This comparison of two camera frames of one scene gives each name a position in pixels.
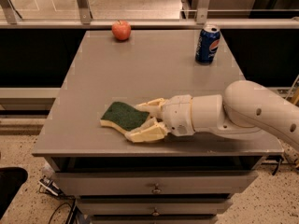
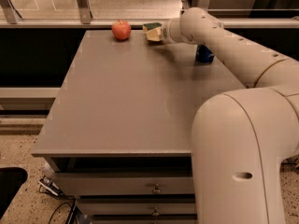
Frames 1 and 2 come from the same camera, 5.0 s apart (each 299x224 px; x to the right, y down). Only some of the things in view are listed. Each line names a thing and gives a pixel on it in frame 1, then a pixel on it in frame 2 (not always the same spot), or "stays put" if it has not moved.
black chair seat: (10, 180) stays put
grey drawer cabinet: (187, 179) stays put
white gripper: (177, 115) -> (164, 32)
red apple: (121, 30) stays put
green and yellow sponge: (121, 117) -> (150, 25)
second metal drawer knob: (155, 213) stays put
